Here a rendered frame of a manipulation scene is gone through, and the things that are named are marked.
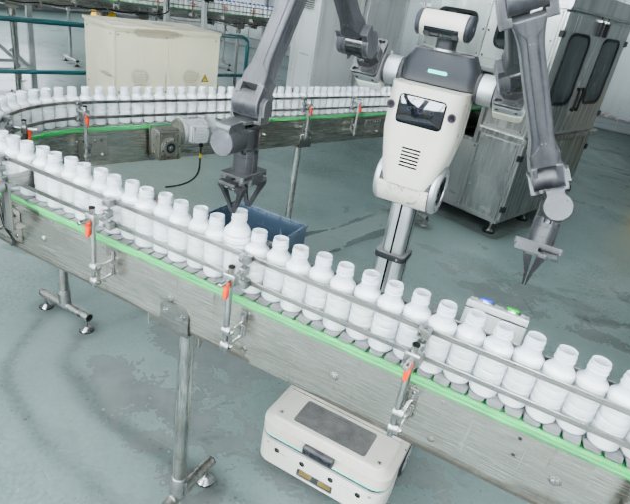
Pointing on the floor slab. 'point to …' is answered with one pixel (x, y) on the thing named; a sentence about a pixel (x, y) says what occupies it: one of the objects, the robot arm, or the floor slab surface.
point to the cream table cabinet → (149, 54)
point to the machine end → (568, 98)
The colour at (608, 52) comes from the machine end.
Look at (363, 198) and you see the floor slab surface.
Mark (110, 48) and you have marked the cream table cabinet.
